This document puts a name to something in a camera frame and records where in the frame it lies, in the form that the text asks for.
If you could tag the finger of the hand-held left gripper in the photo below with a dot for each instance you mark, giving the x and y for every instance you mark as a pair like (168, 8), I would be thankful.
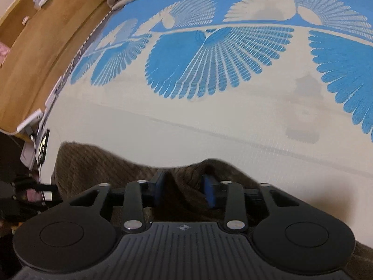
(35, 186)

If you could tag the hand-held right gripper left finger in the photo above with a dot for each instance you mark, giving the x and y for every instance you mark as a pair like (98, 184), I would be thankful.
(157, 188)

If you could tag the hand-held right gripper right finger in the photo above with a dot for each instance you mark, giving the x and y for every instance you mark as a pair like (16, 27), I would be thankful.
(209, 191)

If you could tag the black phone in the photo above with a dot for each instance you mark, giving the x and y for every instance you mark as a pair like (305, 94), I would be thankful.
(43, 147)

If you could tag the white flat box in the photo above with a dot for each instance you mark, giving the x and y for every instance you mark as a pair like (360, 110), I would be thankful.
(30, 121)

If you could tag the blue white patterned bed mat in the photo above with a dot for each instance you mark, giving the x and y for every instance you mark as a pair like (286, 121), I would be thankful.
(233, 116)

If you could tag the small white figurine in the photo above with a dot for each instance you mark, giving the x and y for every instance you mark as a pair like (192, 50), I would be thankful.
(25, 20)

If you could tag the wooden bed frame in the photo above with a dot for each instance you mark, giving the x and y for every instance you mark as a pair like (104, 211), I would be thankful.
(43, 49)

